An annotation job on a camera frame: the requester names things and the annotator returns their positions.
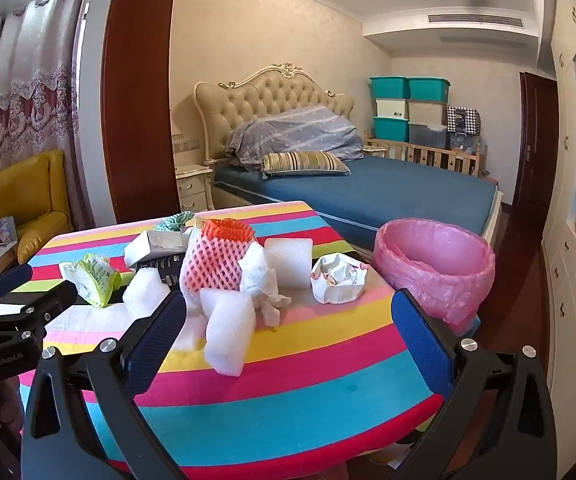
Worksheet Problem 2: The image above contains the clear grey storage box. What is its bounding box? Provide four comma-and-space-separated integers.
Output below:
409, 122, 451, 150

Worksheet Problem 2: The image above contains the bed with blue sheet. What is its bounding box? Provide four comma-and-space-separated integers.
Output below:
213, 157, 503, 251

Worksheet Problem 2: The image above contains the checkered bag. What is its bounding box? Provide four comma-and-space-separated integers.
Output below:
445, 105, 482, 136

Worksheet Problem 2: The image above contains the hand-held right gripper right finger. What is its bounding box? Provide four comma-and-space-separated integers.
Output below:
391, 288, 559, 480

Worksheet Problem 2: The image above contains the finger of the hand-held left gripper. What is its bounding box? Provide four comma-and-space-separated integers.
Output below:
0, 281, 79, 334
0, 263, 35, 307

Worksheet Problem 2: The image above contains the green and white wrapper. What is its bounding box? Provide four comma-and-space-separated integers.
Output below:
59, 254, 121, 308

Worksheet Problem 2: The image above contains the crumpled white paper bag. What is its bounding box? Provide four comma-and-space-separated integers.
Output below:
310, 253, 371, 306

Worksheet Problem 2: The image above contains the beige storage box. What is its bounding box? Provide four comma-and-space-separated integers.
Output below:
408, 101, 448, 126

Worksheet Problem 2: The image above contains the yellow leather armchair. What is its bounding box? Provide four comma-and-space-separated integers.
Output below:
0, 149, 74, 263

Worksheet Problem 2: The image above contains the blue-grey duvet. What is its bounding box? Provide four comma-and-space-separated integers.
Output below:
225, 106, 365, 168

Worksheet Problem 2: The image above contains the brown wooden panel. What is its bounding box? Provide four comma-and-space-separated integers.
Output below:
100, 0, 181, 226

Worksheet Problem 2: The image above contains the square white foam block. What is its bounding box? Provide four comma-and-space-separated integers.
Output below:
264, 237, 315, 289

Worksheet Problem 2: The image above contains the teal storage box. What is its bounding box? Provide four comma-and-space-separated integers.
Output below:
373, 116, 411, 143
370, 76, 410, 101
408, 77, 452, 103

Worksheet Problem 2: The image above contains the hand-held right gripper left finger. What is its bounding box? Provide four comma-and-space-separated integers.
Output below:
20, 290, 189, 480

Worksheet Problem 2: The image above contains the tall white foam block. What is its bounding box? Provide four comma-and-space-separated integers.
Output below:
199, 287, 257, 378

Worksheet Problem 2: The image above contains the pink lined trash bin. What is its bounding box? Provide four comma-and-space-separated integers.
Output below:
372, 217, 496, 336

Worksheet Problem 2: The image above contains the striped pillow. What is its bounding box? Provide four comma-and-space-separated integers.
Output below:
261, 151, 351, 178

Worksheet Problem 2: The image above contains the white cloth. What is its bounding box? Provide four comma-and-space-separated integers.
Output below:
238, 242, 293, 328

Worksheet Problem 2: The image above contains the lace patterned curtain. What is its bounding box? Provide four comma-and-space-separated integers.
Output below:
0, 0, 91, 241

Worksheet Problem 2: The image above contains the plain white box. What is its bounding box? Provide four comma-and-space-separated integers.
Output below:
124, 230, 191, 268

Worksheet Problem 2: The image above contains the white storage box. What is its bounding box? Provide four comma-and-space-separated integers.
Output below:
375, 98, 411, 121

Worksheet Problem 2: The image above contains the small white foam piece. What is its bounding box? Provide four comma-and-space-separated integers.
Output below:
122, 267, 171, 318

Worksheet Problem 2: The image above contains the ceiling air vent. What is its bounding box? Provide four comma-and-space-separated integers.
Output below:
428, 13, 523, 28

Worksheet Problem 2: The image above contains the cream nightstand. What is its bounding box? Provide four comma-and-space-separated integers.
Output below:
175, 162, 215, 213

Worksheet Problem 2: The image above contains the brown wooden door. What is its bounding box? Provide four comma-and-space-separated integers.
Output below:
512, 71, 559, 206

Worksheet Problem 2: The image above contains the beige tufted headboard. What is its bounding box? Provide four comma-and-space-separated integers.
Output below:
194, 63, 355, 166

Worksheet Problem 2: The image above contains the rainbow striped tablecloth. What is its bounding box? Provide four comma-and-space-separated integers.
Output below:
18, 201, 473, 466

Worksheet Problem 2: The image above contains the orange foam fruit net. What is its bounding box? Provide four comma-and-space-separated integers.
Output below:
202, 218, 256, 246

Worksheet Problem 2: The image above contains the green patterned small box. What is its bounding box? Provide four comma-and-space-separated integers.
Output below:
154, 211, 195, 233

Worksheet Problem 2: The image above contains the red foam fruit net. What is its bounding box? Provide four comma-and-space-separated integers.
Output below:
179, 230, 256, 301

